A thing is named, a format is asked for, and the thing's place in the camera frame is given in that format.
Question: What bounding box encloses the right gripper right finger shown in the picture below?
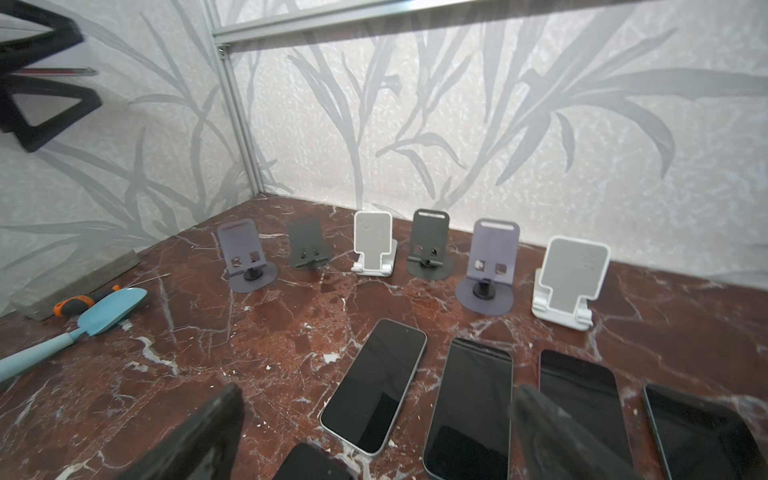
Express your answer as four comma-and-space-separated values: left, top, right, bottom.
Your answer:
510, 385, 639, 479

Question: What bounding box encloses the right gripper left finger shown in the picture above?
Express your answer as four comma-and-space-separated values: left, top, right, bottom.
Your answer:
117, 383, 245, 479

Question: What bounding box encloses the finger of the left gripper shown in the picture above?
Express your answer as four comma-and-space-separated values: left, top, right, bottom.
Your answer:
1, 1, 84, 75
1, 75, 102, 153

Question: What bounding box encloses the black phone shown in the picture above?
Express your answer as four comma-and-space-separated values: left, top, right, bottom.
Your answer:
644, 384, 767, 479
539, 350, 633, 466
423, 338, 513, 479
320, 319, 427, 457
272, 443, 355, 480

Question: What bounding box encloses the purple round phone stand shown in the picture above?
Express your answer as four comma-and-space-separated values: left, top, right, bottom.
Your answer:
455, 219, 520, 316

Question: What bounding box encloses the white phone stand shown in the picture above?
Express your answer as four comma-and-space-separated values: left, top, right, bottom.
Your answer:
351, 211, 398, 277
531, 235, 611, 331

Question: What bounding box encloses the dark grey round stand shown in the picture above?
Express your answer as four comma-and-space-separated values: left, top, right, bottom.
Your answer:
407, 209, 454, 281

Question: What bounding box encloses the white phone stand front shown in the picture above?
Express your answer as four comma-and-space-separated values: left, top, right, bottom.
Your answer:
351, 211, 398, 277

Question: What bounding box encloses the teal silicone spatula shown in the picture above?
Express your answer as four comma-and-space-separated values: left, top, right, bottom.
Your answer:
1, 287, 147, 382

